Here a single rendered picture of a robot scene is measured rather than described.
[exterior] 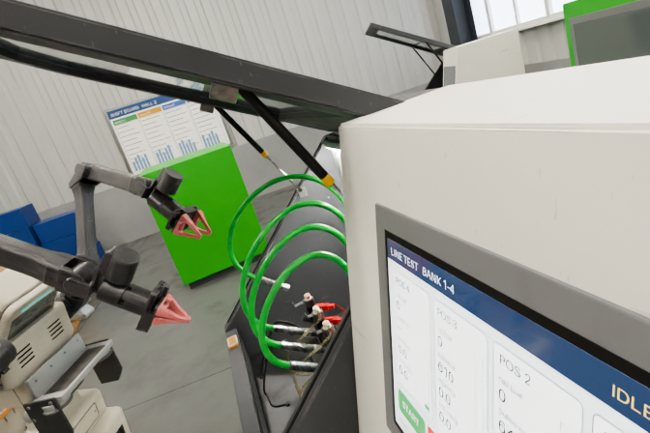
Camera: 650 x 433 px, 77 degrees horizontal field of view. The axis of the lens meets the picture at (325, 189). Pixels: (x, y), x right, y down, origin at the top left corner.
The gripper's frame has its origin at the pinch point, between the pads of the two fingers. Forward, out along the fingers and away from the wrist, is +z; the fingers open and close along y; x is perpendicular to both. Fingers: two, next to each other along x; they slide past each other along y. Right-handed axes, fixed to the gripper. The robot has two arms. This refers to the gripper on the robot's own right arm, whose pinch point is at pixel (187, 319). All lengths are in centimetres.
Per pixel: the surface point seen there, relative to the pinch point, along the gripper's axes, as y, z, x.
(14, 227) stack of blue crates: -312, -300, 505
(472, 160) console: 59, 18, -50
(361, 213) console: 45, 18, -26
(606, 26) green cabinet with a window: 182, 167, 197
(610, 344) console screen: 53, 26, -64
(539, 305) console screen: 52, 25, -58
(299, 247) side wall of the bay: 10, 23, 45
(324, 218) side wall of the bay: 22, 27, 48
